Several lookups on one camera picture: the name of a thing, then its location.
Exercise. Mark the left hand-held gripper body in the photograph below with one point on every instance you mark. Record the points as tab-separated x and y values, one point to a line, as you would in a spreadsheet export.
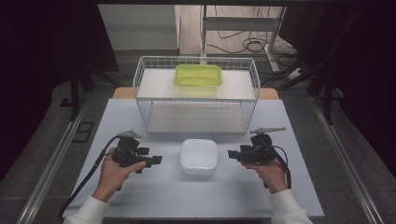
126	152

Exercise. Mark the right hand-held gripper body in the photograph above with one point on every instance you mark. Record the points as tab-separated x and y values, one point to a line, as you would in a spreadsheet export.
260	151

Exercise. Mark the white square plastic container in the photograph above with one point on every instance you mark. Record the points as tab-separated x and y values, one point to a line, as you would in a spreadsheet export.
198	157

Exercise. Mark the yellow-green plastic container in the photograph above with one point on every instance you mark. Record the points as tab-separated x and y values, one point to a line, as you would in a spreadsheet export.
197	76

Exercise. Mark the person's right hand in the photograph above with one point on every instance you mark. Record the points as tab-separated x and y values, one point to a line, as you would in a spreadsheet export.
272	175

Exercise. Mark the person's left hand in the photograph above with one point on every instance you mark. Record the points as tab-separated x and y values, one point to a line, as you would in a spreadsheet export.
113	180

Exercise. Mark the white table mat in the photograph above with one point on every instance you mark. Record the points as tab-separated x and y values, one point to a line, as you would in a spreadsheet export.
193	196

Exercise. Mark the wooden table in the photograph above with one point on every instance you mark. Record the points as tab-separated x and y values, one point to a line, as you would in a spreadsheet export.
123	93

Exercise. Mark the black stand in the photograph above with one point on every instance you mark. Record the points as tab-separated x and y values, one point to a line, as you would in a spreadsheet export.
74	93
327	93

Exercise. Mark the white power strip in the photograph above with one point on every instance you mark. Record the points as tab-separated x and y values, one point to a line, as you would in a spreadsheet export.
294	74

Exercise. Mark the white cabinet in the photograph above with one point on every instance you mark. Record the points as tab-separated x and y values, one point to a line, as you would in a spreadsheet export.
140	28

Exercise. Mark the black floor bracket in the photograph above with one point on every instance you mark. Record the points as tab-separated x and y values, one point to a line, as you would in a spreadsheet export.
83	132

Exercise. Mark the metal floor rail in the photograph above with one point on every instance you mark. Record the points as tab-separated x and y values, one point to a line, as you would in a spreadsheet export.
49	171
348	165

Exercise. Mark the white metal desk frame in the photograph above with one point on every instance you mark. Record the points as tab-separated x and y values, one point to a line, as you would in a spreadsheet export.
243	24

